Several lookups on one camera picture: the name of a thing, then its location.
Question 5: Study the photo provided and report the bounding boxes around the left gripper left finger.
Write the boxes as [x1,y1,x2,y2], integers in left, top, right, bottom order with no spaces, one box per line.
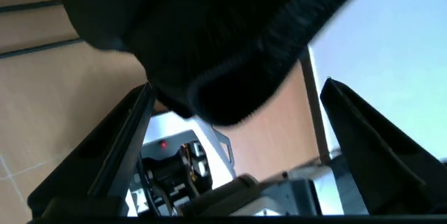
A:
[27,82,159,218]

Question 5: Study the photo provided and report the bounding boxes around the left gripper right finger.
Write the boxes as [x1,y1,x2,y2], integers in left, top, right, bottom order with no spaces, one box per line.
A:
[320,77,447,216]

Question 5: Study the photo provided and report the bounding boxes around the black shorts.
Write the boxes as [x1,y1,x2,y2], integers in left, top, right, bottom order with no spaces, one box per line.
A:
[61,0,376,127]

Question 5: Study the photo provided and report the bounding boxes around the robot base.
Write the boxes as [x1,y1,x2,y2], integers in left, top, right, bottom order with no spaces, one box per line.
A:
[125,112,371,217]

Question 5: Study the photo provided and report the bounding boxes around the black clothes rack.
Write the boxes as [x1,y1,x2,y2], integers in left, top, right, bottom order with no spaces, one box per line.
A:
[0,0,85,60]

